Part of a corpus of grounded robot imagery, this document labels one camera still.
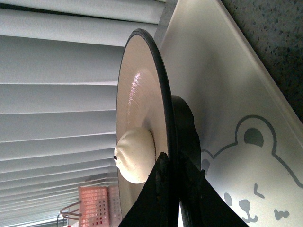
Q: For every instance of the white bear print tray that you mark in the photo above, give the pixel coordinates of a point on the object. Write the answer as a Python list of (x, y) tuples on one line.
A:
[(251, 140)]

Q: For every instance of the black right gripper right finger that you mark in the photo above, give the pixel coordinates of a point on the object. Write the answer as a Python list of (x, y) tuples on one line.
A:
[(201, 206)]

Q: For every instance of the pink plastic crate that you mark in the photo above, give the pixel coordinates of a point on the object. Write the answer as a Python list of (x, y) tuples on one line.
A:
[(100, 206)]

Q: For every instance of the grey pleated curtain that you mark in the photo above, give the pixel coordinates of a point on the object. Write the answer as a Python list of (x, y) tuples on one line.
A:
[(59, 66)]

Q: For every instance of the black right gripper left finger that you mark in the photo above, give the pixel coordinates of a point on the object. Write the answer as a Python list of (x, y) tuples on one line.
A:
[(158, 202)]

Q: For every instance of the black rimmed beige plate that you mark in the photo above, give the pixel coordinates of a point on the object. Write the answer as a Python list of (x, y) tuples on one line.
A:
[(144, 100)]

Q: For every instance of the white steamed bun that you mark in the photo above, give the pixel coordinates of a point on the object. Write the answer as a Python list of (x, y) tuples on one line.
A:
[(135, 155)]

